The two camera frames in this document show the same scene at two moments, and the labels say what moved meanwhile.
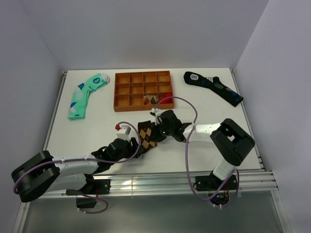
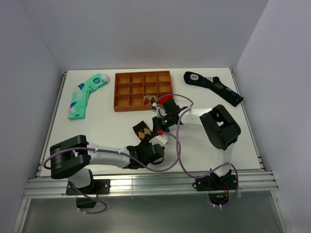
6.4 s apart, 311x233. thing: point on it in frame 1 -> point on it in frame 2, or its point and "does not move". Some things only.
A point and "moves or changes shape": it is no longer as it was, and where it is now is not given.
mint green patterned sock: (77, 108) does not move
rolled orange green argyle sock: (150, 99) does not move
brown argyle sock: (146, 142) moves or changes shape
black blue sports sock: (215, 85) does not move
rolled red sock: (166, 100) does not move
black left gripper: (133, 149) -> (145, 141)
